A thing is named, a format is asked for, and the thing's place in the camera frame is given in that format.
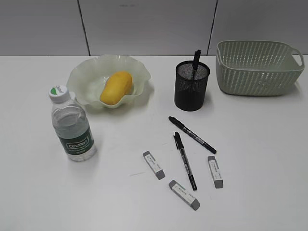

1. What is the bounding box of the black marker pen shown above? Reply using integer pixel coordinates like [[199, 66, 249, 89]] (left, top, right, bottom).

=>
[[173, 132, 197, 191], [168, 116, 217, 154], [192, 50, 201, 80]]

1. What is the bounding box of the yellow mango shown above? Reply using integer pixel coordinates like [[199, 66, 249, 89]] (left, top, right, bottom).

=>
[[100, 71, 132, 105]]

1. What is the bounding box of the grey white eraser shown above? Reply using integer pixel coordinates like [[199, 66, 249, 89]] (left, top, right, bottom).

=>
[[207, 156, 223, 189], [143, 151, 165, 180], [168, 180, 200, 211]]

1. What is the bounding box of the grey white eraser front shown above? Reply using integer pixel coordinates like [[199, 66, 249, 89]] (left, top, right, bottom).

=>
[[168, 180, 200, 211]]

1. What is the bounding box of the clear plastic water bottle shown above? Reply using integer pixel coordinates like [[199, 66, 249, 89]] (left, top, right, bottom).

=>
[[49, 85, 97, 162]]

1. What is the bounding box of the waste paper ball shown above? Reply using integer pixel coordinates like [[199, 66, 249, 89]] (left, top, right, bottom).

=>
[[256, 76, 272, 88]]

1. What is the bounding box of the black mesh pen holder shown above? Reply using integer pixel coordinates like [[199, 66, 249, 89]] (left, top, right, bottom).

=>
[[174, 61, 210, 111]]

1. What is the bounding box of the translucent wavy glass plate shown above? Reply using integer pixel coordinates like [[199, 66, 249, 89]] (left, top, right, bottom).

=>
[[66, 54, 151, 109]]

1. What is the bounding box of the green plastic woven basket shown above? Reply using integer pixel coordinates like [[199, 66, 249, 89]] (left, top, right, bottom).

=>
[[216, 40, 305, 96]]

